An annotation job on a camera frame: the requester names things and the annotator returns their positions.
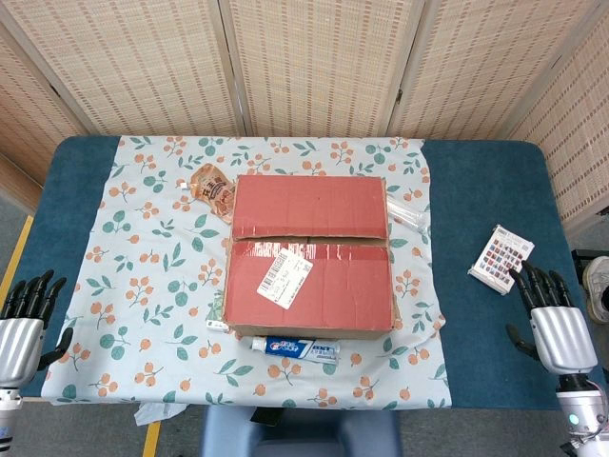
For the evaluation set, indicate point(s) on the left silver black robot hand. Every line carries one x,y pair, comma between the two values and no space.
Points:
19,347

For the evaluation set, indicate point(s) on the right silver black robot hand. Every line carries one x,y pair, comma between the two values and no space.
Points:
561,338

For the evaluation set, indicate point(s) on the large brown cardboard box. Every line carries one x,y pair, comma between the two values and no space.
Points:
309,204

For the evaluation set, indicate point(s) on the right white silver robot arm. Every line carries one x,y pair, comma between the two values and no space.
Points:
578,409

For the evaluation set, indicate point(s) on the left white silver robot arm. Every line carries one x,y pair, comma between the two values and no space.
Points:
7,414

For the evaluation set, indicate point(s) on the grey white sneaker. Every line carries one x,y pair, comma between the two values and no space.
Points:
597,285

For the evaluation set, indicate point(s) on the white pack with picture grid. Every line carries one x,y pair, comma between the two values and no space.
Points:
499,257

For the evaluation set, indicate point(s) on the floral fruit print tablecloth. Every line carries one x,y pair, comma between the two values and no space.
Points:
143,238

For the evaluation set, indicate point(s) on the clear plastic wrapper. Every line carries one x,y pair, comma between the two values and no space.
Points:
404,212

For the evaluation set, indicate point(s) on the green patterned packet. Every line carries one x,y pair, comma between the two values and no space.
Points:
216,307

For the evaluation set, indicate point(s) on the blue white toothpaste tube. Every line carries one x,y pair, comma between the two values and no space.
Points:
295,347

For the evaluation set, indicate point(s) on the bamboo folding screen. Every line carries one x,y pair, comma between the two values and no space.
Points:
143,62

